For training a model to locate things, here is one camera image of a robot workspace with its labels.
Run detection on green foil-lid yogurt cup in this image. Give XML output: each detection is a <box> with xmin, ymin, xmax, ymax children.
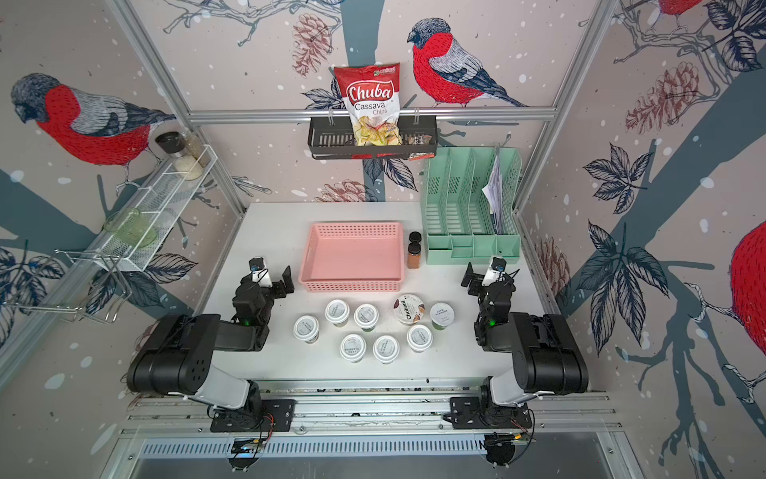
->
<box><xmin>429</xmin><ymin>303</ymin><xmax>456</xmax><ymax>331</ymax></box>

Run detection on Chobani yogurt cup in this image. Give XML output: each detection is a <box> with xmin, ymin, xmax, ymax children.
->
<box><xmin>392</xmin><ymin>293</ymin><xmax>426</xmax><ymax>327</ymax></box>

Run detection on white-lid yogurt cup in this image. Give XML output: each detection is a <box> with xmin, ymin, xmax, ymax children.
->
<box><xmin>339</xmin><ymin>333</ymin><xmax>367</xmax><ymax>363</ymax></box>
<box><xmin>373</xmin><ymin>335</ymin><xmax>401</xmax><ymax>364</ymax></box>
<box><xmin>324</xmin><ymin>299</ymin><xmax>350</xmax><ymax>327</ymax></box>
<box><xmin>292</xmin><ymin>315</ymin><xmax>319</xmax><ymax>343</ymax></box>
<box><xmin>354</xmin><ymin>303</ymin><xmax>380</xmax><ymax>333</ymax></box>
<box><xmin>406</xmin><ymin>325</ymin><xmax>433</xmax><ymax>353</ymax></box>

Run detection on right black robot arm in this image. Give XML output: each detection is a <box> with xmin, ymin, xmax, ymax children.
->
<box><xmin>461</xmin><ymin>257</ymin><xmax>590</xmax><ymax>427</ymax></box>

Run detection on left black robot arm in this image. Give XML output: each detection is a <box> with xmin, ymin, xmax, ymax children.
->
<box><xmin>127</xmin><ymin>257</ymin><xmax>295</xmax><ymax>424</ymax></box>

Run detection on pink perforated plastic basket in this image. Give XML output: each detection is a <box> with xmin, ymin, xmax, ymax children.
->
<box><xmin>299</xmin><ymin>222</ymin><xmax>405</xmax><ymax>293</ymax></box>

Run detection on green plastic file organizer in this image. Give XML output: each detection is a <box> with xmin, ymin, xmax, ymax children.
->
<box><xmin>421</xmin><ymin>147</ymin><xmax>522</xmax><ymax>265</ymax></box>

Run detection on white papers in organizer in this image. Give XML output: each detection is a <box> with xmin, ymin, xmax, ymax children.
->
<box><xmin>482</xmin><ymin>147</ymin><xmax>505</xmax><ymax>236</ymax></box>

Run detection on clear spice jar on shelf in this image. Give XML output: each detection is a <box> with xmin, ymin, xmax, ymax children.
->
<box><xmin>182</xmin><ymin>130</ymin><xmax>209</xmax><ymax>169</ymax></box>

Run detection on green glass cup on shelf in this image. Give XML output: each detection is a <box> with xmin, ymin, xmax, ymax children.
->
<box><xmin>104</xmin><ymin>208</ymin><xmax>158</xmax><ymax>249</ymax></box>

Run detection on black-lid spice jar on shelf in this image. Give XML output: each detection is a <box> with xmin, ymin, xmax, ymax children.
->
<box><xmin>155</xmin><ymin>132</ymin><xmax>190</xmax><ymax>161</ymax></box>

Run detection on red Chuba cassava chips bag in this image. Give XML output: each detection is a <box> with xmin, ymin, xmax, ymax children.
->
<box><xmin>334</xmin><ymin>63</ymin><xmax>402</xmax><ymax>146</ymax></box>

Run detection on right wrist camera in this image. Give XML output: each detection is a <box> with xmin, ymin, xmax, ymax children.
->
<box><xmin>482</xmin><ymin>255</ymin><xmax>507</xmax><ymax>287</ymax></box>

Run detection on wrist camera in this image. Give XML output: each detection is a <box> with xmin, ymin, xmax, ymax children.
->
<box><xmin>249</xmin><ymin>257</ymin><xmax>272</xmax><ymax>289</ymax></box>
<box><xmin>482</xmin><ymin>255</ymin><xmax>507</xmax><ymax>287</ymax></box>

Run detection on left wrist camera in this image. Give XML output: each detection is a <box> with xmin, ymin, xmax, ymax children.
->
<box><xmin>249</xmin><ymin>257</ymin><xmax>272</xmax><ymax>289</ymax></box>

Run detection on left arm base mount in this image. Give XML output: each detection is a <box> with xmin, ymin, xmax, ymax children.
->
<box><xmin>209</xmin><ymin>399</ymin><xmax>296</xmax><ymax>434</ymax></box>

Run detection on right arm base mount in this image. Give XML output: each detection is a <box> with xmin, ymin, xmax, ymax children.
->
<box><xmin>442</xmin><ymin>396</ymin><xmax>533</xmax><ymax>431</ymax></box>

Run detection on black hanging wire basket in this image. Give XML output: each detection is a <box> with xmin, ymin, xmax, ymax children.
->
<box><xmin>307</xmin><ymin>116</ymin><xmax>439</xmax><ymax>160</ymax></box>

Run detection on white wire wall shelf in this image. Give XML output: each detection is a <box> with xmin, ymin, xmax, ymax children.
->
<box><xmin>93</xmin><ymin>145</ymin><xmax>219</xmax><ymax>273</ymax></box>

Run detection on aluminium horizontal rail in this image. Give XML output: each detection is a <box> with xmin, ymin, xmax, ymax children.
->
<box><xmin>188</xmin><ymin>106</ymin><xmax>558</xmax><ymax>126</ymax></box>

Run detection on metal wire hook rack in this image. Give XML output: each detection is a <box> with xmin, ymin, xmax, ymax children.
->
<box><xmin>1</xmin><ymin>249</ymin><xmax>137</xmax><ymax>325</ymax></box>

